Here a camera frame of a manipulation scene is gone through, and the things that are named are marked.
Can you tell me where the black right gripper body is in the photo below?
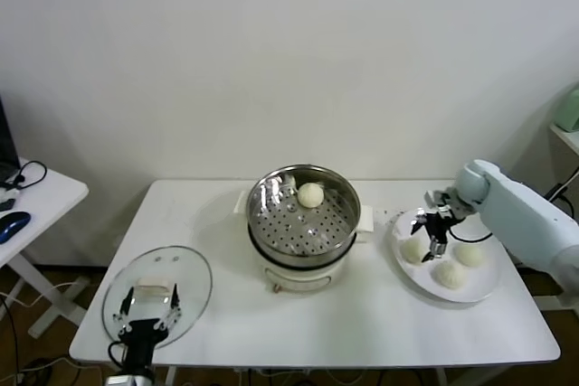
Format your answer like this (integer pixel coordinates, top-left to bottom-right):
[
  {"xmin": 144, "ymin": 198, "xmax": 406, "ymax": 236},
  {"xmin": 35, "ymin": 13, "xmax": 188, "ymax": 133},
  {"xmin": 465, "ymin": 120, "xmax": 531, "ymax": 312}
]
[{"xmin": 422, "ymin": 207, "xmax": 458, "ymax": 242}]

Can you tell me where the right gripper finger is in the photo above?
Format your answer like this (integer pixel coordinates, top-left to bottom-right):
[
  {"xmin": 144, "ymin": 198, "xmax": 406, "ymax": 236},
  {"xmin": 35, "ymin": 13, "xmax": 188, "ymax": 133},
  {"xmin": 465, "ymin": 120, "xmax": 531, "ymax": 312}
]
[
  {"xmin": 422, "ymin": 237, "xmax": 450, "ymax": 264},
  {"xmin": 409, "ymin": 208, "xmax": 430, "ymax": 237}
]

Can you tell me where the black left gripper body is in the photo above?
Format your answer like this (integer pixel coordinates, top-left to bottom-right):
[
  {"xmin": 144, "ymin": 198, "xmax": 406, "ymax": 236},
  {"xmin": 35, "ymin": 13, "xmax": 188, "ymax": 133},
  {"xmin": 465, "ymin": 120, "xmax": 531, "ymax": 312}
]
[{"xmin": 118, "ymin": 320, "xmax": 171, "ymax": 369}]

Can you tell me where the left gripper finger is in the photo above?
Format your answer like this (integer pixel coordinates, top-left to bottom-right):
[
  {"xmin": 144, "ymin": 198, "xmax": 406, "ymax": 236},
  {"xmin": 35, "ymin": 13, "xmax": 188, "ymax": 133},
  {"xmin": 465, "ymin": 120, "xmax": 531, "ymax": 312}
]
[
  {"xmin": 112, "ymin": 287, "xmax": 135, "ymax": 331},
  {"xmin": 156, "ymin": 284, "xmax": 182, "ymax": 331}
]

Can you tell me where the white steamed baozi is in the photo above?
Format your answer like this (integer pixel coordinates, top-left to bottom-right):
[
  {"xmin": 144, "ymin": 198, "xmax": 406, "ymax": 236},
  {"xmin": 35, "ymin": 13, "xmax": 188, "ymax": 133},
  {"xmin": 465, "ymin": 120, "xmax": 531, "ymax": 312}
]
[
  {"xmin": 433, "ymin": 259, "xmax": 467, "ymax": 290},
  {"xmin": 400, "ymin": 239, "xmax": 431, "ymax": 266},
  {"xmin": 297, "ymin": 182, "xmax": 326, "ymax": 210},
  {"xmin": 453, "ymin": 242, "xmax": 485, "ymax": 268}
]

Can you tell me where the stainless steel steamer basket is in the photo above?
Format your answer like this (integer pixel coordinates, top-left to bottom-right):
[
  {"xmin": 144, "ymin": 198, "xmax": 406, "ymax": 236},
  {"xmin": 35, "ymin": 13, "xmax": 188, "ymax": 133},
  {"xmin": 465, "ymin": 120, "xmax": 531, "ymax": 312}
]
[{"xmin": 246, "ymin": 163, "xmax": 363, "ymax": 268}]

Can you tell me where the glass pot lid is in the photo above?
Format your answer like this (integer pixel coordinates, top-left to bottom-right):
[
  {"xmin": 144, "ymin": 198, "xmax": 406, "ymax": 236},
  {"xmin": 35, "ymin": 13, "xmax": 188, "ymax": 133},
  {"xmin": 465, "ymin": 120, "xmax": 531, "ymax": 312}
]
[{"xmin": 101, "ymin": 245, "xmax": 214, "ymax": 351}]

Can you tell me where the white round plate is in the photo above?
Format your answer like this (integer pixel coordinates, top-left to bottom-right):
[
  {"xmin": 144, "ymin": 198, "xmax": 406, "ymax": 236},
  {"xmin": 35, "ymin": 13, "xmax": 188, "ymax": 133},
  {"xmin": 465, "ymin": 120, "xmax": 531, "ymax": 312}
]
[{"xmin": 390, "ymin": 207, "xmax": 502, "ymax": 305}]

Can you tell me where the white electric cooking pot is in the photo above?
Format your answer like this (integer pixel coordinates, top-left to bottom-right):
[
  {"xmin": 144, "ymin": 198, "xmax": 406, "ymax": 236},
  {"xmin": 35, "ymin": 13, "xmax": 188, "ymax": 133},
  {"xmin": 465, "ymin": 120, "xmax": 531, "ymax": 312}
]
[{"xmin": 233, "ymin": 190, "xmax": 375, "ymax": 296}]

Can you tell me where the white side desk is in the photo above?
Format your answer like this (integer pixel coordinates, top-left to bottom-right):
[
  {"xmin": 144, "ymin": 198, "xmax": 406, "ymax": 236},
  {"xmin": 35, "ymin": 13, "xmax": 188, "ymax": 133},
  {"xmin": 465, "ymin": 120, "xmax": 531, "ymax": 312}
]
[{"xmin": 0, "ymin": 157, "xmax": 90, "ymax": 340}]

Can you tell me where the blue computer mouse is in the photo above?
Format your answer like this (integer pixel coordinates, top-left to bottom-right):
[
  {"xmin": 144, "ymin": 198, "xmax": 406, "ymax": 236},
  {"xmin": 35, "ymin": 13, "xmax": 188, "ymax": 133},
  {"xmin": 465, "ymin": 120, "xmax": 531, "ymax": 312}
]
[{"xmin": 0, "ymin": 212, "xmax": 32, "ymax": 244}]

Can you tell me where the white shelf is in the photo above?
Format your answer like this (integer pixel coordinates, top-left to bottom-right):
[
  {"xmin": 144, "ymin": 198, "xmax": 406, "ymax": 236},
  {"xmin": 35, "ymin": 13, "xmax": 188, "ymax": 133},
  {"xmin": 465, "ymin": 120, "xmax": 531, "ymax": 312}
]
[{"xmin": 548, "ymin": 122, "xmax": 579, "ymax": 188}]

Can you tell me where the pale green appliance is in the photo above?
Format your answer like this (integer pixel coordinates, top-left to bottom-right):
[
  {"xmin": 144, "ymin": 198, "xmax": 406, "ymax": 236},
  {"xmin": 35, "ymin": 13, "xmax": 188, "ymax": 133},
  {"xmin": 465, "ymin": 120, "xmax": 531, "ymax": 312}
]
[{"xmin": 554, "ymin": 82, "xmax": 579, "ymax": 133}]

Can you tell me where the black laptop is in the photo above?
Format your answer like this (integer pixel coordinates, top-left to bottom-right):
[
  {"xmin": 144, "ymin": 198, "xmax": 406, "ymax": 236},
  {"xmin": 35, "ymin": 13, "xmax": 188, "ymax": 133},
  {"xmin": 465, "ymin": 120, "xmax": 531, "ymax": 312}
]
[{"xmin": 0, "ymin": 99, "xmax": 22, "ymax": 184}]

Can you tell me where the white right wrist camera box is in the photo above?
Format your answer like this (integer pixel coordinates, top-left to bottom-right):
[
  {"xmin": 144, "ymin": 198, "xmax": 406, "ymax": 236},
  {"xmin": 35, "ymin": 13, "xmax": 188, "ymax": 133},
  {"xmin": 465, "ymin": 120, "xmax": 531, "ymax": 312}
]
[{"xmin": 423, "ymin": 186, "xmax": 459, "ymax": 207}]

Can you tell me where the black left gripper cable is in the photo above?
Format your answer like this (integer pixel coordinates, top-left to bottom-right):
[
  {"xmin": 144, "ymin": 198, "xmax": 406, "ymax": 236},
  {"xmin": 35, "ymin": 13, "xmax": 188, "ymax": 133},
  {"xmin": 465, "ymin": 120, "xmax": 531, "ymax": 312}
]
[{"xmin": 107, "ymin": 341, "xmax": 130, "ymax": 369}]

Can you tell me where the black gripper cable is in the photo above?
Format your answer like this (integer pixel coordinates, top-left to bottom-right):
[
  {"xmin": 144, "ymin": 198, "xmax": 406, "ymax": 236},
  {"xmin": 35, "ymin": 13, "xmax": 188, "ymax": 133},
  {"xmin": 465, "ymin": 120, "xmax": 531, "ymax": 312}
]
[
  {"xmin": 449, "ymin": 221, "xmax": 494, "ymax": 243},
  {"xmin": 107, "ymin": 341, "xmax": 130, "ymax": 369}
]

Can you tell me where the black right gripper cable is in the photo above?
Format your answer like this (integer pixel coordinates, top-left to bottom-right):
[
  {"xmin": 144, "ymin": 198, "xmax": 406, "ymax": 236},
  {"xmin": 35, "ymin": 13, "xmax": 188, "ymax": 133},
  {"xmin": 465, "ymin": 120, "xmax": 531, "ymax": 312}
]
[{"xmin": 449, "ymin": 221, "xmax": 494, "ymax": 243}]

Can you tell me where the white floor cable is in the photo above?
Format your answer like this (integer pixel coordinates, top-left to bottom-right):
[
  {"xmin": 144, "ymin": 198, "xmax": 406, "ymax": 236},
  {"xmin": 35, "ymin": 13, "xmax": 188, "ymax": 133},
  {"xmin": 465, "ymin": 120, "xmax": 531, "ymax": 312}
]
[{"xmin": 0, "ymin": 281, "xmax": 91, "ymax": 310}]

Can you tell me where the black looped desk cable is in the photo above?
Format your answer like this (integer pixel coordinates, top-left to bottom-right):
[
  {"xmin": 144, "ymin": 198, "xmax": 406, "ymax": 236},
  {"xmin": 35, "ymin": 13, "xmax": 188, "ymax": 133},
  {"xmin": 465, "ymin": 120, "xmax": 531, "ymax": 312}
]
[{"xmin": 4, "ymin": 159, "xmax": 49, "ymax": 193}]

